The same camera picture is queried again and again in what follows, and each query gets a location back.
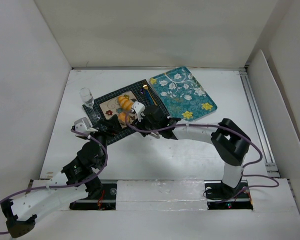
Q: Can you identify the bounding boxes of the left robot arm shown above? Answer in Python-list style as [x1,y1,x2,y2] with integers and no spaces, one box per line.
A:
[0,116,121,239]

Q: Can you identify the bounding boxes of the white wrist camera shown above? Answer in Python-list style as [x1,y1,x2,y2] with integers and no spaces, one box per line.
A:
[72,117,98,134]
[131,101,145,122]

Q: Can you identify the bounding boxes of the metal tongs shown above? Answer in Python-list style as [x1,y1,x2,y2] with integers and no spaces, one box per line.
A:
[124,113,160,139]

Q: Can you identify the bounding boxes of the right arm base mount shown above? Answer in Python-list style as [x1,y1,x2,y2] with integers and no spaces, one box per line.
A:
[203,180,253,210]

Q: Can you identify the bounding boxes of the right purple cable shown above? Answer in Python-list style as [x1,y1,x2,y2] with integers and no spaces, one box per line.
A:
[124,111,280,205]

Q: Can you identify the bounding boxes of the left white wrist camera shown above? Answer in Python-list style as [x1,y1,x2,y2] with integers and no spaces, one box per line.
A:
[72,117,98,134]

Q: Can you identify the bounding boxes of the purple cable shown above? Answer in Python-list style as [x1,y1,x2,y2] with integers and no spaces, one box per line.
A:
[0,129,108,235]
[124,111,280,205]

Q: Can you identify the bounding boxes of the clear wine glass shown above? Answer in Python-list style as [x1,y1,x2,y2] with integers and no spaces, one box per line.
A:
[79,87,100,121]

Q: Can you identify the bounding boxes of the round orange bread roll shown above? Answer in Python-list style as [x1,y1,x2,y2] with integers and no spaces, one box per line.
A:
[118,112,130,125]

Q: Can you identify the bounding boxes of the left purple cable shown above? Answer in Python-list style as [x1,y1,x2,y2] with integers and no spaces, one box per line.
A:
[0,129,108,235]

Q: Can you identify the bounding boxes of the teal floral tray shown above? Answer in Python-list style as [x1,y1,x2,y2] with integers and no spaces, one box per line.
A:
[149,66,218,122]

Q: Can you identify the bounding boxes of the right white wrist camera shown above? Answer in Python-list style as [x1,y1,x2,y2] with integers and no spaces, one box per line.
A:
[131,101,145,122]

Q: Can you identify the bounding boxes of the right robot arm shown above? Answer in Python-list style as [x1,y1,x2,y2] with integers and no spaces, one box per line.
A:
[132,103,250,200]

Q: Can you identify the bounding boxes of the striped orange bread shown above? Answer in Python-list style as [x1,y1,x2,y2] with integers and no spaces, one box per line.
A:
[117,95,134,112]

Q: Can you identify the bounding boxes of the dark checked placemat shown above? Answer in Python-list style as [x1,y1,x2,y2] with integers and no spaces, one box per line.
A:
[82,79,169,145]

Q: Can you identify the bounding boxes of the dark metallic spoon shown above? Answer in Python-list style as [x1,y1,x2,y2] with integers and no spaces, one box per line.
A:
[140,87,150,104]

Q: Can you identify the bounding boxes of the aluminium frame rail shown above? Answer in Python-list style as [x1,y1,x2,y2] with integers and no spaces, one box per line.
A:
[239,68,281,178]

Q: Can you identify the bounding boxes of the blue knife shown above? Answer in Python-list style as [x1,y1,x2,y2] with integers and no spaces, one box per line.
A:
[145,89,157,106]

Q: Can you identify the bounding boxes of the square floral ceramic plate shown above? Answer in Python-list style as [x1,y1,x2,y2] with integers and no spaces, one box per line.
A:
[99,91,137,129]

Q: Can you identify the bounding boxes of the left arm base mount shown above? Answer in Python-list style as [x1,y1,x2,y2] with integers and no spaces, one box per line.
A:
[69,180,117,211]

